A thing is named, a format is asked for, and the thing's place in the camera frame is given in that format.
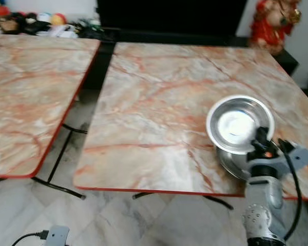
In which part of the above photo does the stainless steel plate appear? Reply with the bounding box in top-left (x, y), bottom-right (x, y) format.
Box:
top-left (216, 147), bottom-right (253, 181)

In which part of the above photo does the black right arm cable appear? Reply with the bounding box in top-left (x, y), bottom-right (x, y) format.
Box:
top-left (277, 138), bottom-right (304, 241)

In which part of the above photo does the red and gold figurine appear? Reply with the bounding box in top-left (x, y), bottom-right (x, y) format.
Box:
top-left (248, 0), bottom-right (302, 55)

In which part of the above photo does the yellow and red toy ball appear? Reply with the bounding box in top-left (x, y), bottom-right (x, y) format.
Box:
top-left (51, 13), bottom-right (68, 26)

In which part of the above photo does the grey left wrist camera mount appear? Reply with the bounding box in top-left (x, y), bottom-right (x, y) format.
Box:
top-left (44, 224), bottom-right (70, 246)

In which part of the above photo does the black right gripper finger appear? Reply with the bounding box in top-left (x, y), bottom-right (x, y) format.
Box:
top-left (254, 126), bottom-right (272, 146)

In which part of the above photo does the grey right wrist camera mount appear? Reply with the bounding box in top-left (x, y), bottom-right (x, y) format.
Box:
top-left (271, 143), bottom-right (308, 179)

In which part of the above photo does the brown plush toy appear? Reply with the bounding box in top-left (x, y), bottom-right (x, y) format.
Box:
top-left (0, 14), bottom-right (25, 35)

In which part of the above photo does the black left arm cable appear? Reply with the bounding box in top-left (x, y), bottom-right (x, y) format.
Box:
top-left (10, 230), bottom-right (50, 246)

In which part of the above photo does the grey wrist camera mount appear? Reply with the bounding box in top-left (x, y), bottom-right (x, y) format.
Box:
top-left (271, 143), bottom-right (308, 179)
top-left (44, 224), bottom-right (70, 246)

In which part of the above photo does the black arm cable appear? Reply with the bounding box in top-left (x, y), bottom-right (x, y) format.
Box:
top-left (277, 138), bottom-right (304, 241)
top-left (10, 230), bottom-right (50, 246)

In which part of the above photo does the black metal table frame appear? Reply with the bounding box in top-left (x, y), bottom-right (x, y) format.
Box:
top-left (0, 123), bottom-right (88, 200)
top-left (132, 191), bottom-right (235, 211)

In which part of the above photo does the black television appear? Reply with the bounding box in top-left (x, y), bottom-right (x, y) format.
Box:
top-left (97, 0), bottom-right (248, 36)

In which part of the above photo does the stainless steel bowl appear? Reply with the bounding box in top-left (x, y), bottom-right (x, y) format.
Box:
top-left (206, 95), bottom-right (276, 156)

